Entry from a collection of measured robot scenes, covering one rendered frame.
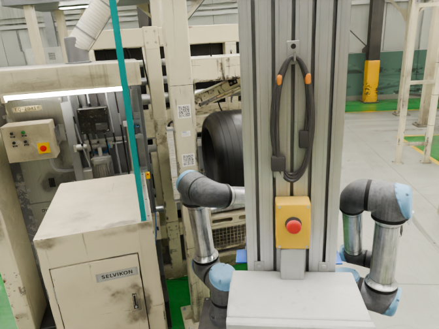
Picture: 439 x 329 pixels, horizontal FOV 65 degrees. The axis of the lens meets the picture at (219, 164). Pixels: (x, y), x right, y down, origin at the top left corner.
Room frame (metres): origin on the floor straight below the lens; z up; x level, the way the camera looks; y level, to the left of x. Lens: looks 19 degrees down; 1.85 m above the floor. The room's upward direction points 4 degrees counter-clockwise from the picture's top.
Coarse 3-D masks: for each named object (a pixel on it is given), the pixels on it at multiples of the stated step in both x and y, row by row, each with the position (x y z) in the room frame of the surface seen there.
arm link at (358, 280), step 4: (336, 268) 1.22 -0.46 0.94; (340, 268) 1.21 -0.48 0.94; (344, 268) 1.21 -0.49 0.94; (348, 268) 1.21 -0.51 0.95; (352, 268) 1.20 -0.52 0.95; (352, 272) 1.18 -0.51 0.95; (356, 272) 1.17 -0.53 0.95; (356, 276) 1.15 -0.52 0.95; (356, 280) 1.13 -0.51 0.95; (360, 280) 1.14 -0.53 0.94; (360, 284) 1.12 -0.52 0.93; (360, 288) 1.11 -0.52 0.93; (360, 292) 1.10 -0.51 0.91
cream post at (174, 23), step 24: (168, 0) 1.95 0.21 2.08; (168, 24) 1.95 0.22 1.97; (168, 48) 1.94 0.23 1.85; (168, 72) 1.97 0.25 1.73; (192, 96) 1.97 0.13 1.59; (192, 120) 1.97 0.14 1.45; (192, 144) 1.96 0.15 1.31; (192, 168) 1.96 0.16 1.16; (192, 240) 1.95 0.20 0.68; (192, 288) 1.94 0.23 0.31
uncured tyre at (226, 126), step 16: (224, 112) 2.07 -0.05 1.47; (240, 112) 2.06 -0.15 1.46; (208, 128) 2.02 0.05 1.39; (224, 128) 1.92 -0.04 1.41; (240, 128) 1.93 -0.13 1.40; (208, 144) 2.34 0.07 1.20; (224, 144) 1.85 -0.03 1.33; (240, 144) 1.86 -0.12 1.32; (208, 160) 2.32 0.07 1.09; (224, 160) 1.83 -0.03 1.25; (240, 160) 1.83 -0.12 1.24; (208, 176) 2.19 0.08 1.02; (224, 176) 1.82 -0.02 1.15; (240, 176) 1.82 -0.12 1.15
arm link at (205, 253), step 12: (180, 180) 1.33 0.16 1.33; (192, 180) 1.28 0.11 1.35; (180, 192) 1.33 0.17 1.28; (192, 204) 1.29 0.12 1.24; (192, 216) 1.31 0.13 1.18; (204, 216) 1.31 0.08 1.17; (192, 228) 1.32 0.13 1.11; (204, 228) 1.31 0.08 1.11; (204, 240) 1.31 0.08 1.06; (204, 252) 1.31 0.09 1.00; (216, 252) 1.35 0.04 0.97; (192, 264) 1.37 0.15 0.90; (204, 264) 1.30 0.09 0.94
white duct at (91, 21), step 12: (96, 0) 2.14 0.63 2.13; (108, 0) 2.15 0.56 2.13; (84, 12) 2.16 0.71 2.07; (96, 12) 2.13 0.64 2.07; (108, 12) 2.17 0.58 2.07; (84, 24) 2.12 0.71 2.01; (96, 24) 2.14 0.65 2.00; (72, 36) 2.11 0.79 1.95; (84, 36) 2.11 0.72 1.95; (84, 48) 2.13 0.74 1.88
